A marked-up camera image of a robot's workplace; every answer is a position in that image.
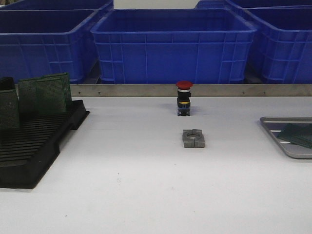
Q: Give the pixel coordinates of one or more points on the blue plastic crate right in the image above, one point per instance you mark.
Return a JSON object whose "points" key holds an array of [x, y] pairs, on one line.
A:
{"points": [[281, 51]]}

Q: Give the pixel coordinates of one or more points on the blue plastic crate centre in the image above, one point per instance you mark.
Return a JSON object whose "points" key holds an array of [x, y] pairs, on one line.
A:
{"points": [[203, 46]]}

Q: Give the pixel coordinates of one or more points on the red emergency stop button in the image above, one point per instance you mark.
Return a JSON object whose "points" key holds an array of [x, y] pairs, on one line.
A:
{"points": [[183, 97]]}

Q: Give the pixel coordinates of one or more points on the grey metal clamp block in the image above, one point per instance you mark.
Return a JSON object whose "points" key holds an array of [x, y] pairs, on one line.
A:
{"points": [[193, 138]]}

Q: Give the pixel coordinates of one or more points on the silver metal tray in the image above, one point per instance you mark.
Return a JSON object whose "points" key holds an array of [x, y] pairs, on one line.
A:
{"points": [[274, 125]]}

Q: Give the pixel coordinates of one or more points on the green perforated circuit board front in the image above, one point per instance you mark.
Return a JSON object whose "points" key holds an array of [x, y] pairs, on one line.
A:
{"points": [[286, 136]]}

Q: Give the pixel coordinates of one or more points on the green circuit board back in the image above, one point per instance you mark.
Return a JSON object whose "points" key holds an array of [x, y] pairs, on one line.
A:
{"points": [[64, 77]]}

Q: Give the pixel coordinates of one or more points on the black slotted board rack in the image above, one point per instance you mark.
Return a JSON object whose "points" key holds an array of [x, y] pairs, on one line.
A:
{"points": [[27, 152]]}

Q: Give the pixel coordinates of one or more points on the green circuit board rear left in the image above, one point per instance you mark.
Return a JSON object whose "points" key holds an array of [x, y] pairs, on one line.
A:
{"points": [[28, 102]]}

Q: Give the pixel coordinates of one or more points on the blue plastic crate left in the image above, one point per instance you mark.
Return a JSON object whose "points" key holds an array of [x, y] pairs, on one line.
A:
{"points": [[34, 43]]}

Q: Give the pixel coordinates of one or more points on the green circuit board middle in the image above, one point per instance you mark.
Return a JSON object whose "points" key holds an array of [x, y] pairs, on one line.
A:
{"points": [[50, 96]]}

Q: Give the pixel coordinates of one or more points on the blue crate back left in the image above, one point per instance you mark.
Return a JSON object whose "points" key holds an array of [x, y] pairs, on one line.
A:
{"points": [[95, 5]]}

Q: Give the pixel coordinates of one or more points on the blue crate back right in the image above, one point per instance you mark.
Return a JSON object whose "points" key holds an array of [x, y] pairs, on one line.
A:
{"points": [[240, 4]]}

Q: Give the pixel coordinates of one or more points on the blue plastic crate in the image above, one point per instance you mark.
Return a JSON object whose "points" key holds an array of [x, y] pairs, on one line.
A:
{"points": [[34, 43], [203, 46], [281, 51]]}

